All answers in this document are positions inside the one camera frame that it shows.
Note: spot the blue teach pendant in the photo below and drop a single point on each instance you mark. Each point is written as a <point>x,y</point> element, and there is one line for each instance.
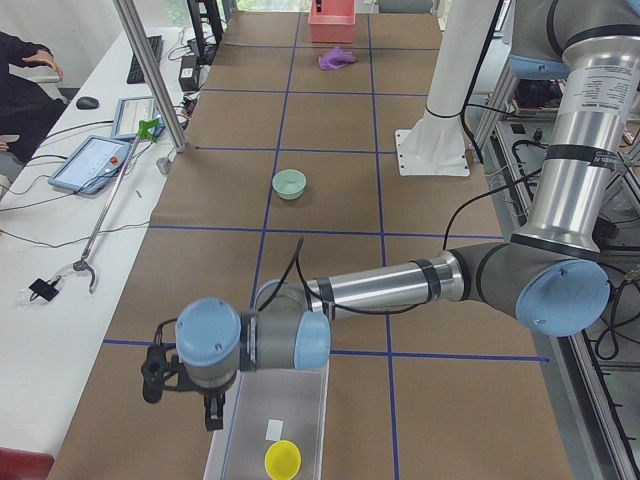
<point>129,112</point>
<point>91,166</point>

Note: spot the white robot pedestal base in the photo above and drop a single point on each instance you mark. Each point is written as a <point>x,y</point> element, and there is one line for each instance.
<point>435,145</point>

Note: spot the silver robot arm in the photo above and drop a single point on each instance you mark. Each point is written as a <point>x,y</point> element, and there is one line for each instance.
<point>546,276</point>

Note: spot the aluminium frame post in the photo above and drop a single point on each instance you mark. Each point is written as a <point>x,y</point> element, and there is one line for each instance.
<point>136,35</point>

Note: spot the translucent white plastic box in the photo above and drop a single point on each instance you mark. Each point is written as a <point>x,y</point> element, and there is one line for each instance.
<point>263,408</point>

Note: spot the blue teach pendant near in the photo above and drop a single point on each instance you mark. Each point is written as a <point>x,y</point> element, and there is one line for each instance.
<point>91,166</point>

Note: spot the small black adapter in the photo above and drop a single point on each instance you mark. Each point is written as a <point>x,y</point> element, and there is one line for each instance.
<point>43,289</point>

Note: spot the yellow plastic cup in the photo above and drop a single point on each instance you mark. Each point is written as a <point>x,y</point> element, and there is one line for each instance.
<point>282,460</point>

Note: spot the purple cloth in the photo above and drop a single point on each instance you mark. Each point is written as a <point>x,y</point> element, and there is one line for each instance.
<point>335,59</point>

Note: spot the seated person in black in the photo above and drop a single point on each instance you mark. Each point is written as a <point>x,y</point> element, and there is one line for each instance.
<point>26,109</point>

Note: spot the blue teach pendant far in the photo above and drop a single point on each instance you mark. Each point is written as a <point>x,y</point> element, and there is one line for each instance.
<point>129,112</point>

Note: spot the small black power box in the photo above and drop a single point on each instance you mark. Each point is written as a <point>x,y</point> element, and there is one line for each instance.
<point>189,73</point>

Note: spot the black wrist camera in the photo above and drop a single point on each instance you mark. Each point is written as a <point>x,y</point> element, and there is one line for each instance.
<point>159,373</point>

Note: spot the mint green bowl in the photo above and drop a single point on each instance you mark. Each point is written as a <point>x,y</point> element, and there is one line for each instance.
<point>289,184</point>

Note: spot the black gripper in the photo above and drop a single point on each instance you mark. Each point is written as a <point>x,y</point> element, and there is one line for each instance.
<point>212,394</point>

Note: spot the white paper label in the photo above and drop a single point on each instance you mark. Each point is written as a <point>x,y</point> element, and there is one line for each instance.
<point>274,430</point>

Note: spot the green handled reacher grabber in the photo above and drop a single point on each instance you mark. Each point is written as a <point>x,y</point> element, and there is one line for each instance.
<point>146,131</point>

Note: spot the black computer mouse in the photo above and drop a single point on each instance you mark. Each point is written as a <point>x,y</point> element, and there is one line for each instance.
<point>87,103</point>

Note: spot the pink plastic tray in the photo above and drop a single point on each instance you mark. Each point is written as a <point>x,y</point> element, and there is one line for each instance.
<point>332,21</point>

